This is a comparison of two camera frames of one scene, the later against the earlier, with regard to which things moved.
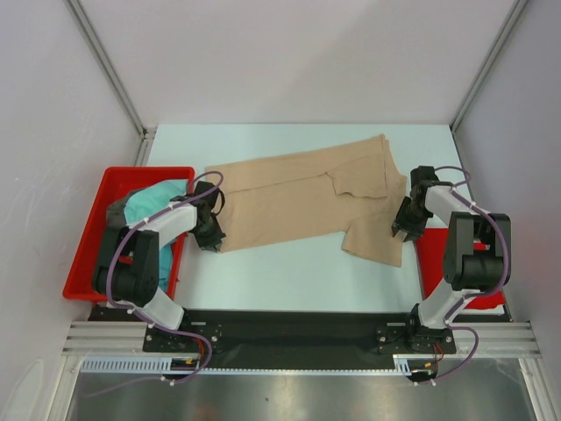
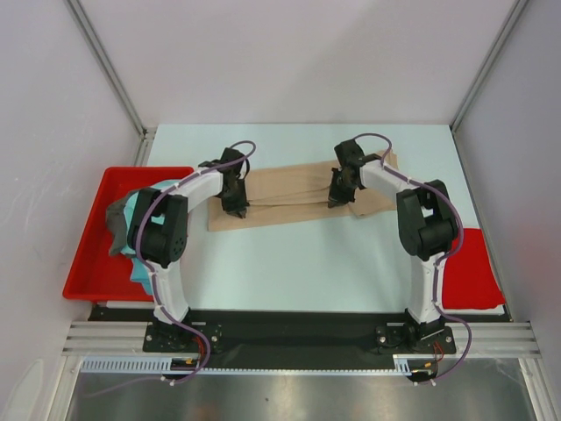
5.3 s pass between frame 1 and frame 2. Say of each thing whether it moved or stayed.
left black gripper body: moved
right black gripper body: moved
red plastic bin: stayed
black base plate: stayed
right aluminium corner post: stayed
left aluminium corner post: stayed
